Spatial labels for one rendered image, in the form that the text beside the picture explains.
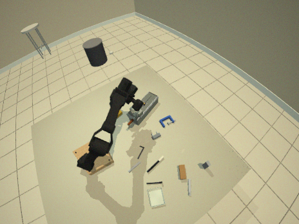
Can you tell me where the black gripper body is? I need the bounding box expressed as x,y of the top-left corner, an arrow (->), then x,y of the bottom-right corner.
126,95 -> 143,111

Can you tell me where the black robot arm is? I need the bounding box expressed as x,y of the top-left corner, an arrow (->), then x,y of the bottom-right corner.
77,77 -> 138,171

